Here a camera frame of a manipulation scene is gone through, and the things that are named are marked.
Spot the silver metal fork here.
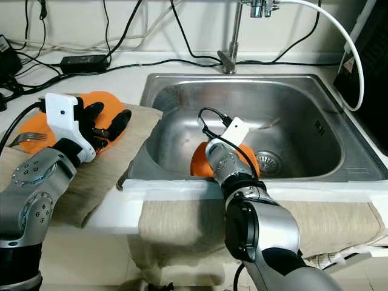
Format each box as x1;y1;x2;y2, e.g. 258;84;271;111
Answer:
25;132;50;147

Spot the orange plastic plate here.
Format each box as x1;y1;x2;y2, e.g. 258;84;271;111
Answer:
17;91;127;155

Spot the cream kitchen base cabinet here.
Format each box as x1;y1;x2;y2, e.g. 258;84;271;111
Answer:
0;230;388;291

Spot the black power adapter brick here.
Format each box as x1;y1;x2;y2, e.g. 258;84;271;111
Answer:
61;55;110;73

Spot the black battery charger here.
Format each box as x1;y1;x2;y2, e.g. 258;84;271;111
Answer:
0;35;26;82

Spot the chrome faucet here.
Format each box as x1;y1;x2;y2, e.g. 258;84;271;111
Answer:
218;0;279;75

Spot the stainless steel sink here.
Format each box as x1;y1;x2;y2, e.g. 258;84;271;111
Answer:
127;73;388;186

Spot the white corrugated tube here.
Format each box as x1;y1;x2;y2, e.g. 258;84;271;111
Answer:
306;247;373;269

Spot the black countertop appliance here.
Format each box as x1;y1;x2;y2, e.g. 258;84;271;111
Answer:
333;0;388;143

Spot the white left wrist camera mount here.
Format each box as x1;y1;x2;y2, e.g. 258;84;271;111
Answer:
44;93;96;164

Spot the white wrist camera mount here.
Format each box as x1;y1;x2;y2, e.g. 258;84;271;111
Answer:
206;117;250;152
44;93;96;164

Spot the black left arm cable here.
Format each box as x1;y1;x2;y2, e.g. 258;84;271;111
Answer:
0;102;46;158

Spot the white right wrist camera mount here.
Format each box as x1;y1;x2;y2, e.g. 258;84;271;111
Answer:
206;117;250;152

